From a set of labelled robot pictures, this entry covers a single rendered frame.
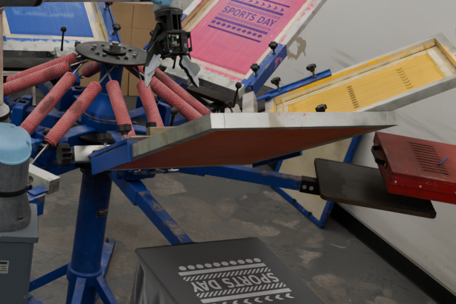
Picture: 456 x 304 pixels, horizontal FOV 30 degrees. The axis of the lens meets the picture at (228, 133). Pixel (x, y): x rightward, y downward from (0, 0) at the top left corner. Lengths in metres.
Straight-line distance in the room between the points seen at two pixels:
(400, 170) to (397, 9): 1.86
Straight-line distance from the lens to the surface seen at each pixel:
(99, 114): 3.34
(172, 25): 2.23
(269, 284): 2.59
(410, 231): 4.93
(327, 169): 3.55
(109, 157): 2.59
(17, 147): 2.07
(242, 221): 5.16
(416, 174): 3.30
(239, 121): 2.07
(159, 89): 3.27
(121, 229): 4.83
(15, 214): 2.13
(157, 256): 2.63
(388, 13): 5.05
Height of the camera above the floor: 2.21
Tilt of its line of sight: 20 degrees down
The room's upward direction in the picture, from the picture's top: 11 degrees clockwise
